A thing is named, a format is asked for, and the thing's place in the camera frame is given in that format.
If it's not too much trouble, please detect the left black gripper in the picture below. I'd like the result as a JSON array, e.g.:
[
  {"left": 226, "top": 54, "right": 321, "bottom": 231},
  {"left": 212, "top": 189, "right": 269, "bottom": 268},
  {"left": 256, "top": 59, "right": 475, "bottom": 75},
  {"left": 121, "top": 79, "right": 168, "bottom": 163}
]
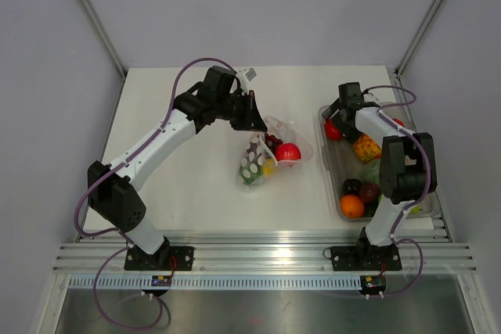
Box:
[{"left": 214, "top": 90, "right": 267, "bottom": 131}]

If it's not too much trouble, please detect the dark grape bunch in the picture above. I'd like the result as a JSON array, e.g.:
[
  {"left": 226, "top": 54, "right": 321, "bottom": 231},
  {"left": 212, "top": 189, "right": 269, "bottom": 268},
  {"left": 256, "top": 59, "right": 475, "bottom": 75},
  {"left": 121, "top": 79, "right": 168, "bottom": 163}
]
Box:
[{"left": 264, "top": 133, "right": 283, "bottom": 149}]

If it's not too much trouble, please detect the clear dotted zip bag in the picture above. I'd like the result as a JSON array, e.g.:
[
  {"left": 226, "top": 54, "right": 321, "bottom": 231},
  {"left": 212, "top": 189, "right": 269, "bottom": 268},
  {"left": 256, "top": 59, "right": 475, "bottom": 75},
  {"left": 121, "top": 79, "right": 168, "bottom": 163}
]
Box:
[{"left": 236, "top": 116, "right": 314, "bottom": 192}]

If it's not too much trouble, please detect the small red tomato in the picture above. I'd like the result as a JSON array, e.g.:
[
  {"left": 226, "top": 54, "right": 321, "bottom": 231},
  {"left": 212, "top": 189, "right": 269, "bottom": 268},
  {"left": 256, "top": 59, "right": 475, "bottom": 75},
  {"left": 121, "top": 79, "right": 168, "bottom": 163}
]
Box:
[{"left": 274, "top": 142, "right": 301, "bottom": 161}]

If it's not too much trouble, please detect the yellow pear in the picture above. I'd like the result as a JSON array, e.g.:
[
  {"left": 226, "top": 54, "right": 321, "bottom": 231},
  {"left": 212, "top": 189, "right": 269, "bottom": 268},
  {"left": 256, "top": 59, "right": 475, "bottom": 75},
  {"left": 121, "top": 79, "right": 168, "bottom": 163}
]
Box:
[{"left": 262, "top": 159, "right": 276, "bottom": 177}]

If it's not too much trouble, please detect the green bell pepper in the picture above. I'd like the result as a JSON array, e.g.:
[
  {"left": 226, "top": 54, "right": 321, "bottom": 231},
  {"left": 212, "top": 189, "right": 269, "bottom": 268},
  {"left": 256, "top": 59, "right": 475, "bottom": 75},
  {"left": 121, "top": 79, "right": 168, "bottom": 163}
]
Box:
[{"left": 239, "top": 167, "right": 264, "bottom": 186}]

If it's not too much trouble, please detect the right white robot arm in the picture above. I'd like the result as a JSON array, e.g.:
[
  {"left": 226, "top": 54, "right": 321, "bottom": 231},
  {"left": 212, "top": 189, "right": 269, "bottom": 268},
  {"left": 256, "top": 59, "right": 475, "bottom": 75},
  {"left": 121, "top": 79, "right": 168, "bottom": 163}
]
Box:
[{"left": 322, "top": 82, "right": 437, "bottom": 272}]

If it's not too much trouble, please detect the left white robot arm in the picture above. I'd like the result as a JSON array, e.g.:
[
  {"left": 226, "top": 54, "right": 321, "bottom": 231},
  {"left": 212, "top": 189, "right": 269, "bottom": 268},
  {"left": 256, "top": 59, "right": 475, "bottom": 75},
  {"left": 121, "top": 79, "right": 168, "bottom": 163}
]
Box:
[{"left": 88, "top": 66, "right": 266, "bottom": 271}]

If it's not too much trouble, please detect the clear plastic food bin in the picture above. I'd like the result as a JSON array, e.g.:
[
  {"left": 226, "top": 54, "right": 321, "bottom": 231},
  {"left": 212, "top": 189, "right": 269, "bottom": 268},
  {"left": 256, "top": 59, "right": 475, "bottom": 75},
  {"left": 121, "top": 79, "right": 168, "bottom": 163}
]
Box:
[{"left": 318, "top": 105, "right": 441, "bottom": 222}]

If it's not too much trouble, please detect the orange spiky fruit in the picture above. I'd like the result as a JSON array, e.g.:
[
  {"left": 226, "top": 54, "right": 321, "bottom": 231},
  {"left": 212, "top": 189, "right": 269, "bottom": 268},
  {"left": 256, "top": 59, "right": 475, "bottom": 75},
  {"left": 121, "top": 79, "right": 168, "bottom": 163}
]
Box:
[{"left": 352, "top": 134, "right": 382, "bottom": 163}]

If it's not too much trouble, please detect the dark avocado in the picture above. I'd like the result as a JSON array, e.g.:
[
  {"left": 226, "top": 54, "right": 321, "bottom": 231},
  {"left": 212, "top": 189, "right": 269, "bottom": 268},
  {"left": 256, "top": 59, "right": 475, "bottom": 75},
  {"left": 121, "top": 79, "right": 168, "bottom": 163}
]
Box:
[{"left": 341, "top": 178, "right": 362, "bottom": 196}]

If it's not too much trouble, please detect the dark purple plum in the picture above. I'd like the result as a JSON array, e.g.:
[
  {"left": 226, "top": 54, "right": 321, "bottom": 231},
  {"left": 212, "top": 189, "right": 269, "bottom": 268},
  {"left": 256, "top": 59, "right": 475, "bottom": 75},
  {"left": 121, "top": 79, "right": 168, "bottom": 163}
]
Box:
[{"left": 359, "top": 183, "right": 380, "bottom": 203}]

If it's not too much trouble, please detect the lime green fruit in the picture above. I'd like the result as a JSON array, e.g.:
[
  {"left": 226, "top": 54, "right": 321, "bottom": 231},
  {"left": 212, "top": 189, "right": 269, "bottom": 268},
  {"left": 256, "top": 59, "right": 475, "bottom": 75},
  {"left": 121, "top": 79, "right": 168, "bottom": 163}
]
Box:
[{"left": 410, "top": 205, "right": 421, "bottom": 214}]

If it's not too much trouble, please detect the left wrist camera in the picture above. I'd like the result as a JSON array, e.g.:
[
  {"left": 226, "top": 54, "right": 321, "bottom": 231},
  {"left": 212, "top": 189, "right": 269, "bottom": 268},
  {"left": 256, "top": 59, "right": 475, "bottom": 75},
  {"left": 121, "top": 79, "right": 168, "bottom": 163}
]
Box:
[{"left": 236, "top": 67, "right": 257, "bottom": 92}]

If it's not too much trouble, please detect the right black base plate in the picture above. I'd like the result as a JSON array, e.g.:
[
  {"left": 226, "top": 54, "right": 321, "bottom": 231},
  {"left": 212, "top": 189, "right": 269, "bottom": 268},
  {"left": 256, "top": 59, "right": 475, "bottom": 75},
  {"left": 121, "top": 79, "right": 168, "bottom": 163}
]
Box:
[{"left": 329, "top": 245, "right": 402, "bottom": 271}]

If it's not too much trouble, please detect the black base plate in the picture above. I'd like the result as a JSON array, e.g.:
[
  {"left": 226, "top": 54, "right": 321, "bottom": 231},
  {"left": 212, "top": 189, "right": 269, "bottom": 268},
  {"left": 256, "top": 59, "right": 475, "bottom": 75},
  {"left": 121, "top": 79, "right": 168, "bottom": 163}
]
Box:
[
  {"left": 329, "top": 245, "right": 402, "bottom": 271},
  {"left": 124, "top": 246, "right": 194, "bottom": 271}
]

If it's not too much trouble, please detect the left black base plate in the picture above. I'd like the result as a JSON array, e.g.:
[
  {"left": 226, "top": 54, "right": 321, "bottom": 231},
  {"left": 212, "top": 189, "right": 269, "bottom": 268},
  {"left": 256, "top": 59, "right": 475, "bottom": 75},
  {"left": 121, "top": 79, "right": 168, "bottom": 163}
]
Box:
[{"left": 124, "top": 246, "right": 194, "bottom": 271}]

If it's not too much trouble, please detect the aluminium mounting rail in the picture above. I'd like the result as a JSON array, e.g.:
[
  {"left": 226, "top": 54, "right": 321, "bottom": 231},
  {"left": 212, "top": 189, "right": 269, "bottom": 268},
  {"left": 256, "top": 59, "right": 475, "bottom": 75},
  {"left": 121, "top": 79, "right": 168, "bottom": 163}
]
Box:
[{"left": 52, "top": 228, "right": 478, "bottom": 275}]

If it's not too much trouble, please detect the right aluminium frame post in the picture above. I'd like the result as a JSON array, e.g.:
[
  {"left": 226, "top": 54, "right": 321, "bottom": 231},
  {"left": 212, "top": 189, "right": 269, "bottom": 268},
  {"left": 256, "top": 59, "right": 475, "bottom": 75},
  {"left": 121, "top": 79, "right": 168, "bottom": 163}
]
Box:
[{"left": 394, "top": 0, "right": 446, "bottom": 80}]

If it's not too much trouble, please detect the aluminium frame post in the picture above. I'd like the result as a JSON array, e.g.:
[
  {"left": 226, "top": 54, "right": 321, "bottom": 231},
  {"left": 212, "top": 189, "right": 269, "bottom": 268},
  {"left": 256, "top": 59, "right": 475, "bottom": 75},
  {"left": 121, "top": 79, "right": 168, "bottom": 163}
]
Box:
[
  {"left": 77, "top": 0, "right": 128, "bottom": 83},
  {"left": 394, "top": 0, "right": 446, "bottom": 80}
]

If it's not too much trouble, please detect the left aluminium frame post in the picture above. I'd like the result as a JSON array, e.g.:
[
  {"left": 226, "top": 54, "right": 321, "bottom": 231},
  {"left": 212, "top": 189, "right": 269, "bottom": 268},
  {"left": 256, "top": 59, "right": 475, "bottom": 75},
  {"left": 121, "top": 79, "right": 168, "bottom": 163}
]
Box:
[{"left": 77, "top": 0, "right": 128, "bottom": 83}]

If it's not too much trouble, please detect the white slotted cable duct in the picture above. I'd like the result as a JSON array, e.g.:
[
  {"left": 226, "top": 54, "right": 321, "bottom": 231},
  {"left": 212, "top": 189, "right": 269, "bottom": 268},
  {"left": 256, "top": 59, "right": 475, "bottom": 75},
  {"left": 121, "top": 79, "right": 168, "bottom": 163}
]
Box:
[{"left": 69, "top": 273, "right": 362, "bottom": 291}]

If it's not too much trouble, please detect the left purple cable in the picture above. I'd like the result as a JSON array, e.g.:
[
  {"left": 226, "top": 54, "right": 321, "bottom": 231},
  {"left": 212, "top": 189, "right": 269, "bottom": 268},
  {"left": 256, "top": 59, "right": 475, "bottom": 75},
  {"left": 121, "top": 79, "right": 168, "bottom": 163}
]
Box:
[{"left": 74, "top": 56, "right": 236, "bottom": 330}]

